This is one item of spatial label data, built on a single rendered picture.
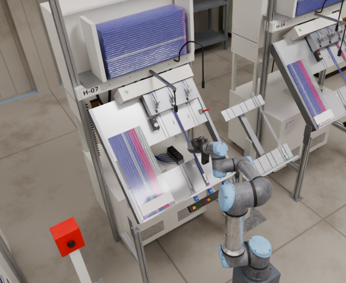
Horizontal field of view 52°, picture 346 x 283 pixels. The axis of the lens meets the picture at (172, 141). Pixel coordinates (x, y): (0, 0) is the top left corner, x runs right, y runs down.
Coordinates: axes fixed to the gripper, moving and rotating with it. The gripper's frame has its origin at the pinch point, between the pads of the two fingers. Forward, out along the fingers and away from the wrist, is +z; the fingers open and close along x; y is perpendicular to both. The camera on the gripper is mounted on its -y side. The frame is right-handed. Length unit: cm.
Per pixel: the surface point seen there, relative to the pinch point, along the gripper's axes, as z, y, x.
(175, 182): -2.9, -14.4, 18.7
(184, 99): 2.3, 29.5, -6.7
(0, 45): 299, 139, 60
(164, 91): 4.6, 38.2, 3.5
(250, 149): 0.6, -18.6, -42.2
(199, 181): -4.3, -19.9, 3.8
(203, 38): 279, 71, -212
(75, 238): 4, -20, 83
